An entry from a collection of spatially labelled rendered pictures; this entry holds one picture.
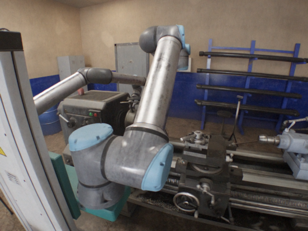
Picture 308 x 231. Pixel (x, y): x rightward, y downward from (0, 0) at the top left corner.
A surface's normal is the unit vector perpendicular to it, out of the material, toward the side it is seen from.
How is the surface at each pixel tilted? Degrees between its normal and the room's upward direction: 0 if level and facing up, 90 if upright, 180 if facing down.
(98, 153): 49
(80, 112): 90
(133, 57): 90
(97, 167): 80
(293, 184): 36
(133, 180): 87
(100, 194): 70
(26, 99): 90
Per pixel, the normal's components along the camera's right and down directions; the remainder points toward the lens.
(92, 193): 0.00, 0.01
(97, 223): 0.00, -0.94
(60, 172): 0.96, 0.10
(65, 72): -0.33, 0.33
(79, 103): -0.24, -0.43
